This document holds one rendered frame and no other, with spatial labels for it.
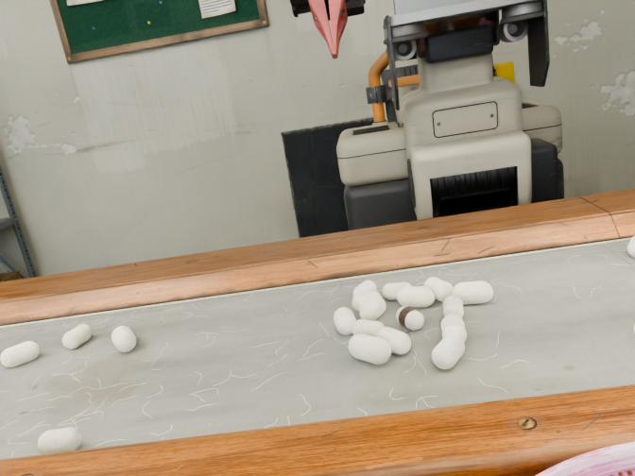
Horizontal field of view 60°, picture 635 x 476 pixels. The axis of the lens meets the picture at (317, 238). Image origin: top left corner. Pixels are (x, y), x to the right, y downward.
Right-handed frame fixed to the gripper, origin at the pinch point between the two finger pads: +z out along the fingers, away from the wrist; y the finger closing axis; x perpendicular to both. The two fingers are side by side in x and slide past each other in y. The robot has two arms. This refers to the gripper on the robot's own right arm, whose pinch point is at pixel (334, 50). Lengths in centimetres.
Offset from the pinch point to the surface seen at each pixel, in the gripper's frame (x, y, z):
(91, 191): 171, -132, -44
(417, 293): -14.2, 5.5, 34.0
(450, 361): -24.4, 6.8, 40.0
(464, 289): -14.7, 9.9, 34.2
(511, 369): -24.2, 11.1, 41.1
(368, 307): -15.7, 0.9, 34.9
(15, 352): -16, -35, 35
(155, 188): 172, -100, -41
